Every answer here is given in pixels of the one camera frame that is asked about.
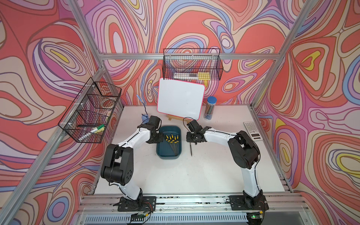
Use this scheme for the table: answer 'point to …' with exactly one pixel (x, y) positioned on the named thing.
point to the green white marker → (91, 132)
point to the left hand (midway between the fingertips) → (159, 139)
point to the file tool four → (172, 137)
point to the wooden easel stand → (170, 116)
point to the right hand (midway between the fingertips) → (189, 141)
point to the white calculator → (252, 131)
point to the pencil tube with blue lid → (210, 107)
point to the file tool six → (167, 139)
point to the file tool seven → (173, 140)
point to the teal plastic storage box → (171, 147)
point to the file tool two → (177, 141)
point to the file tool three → (175, 142)
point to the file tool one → (191, 149)
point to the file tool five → (171, 142)
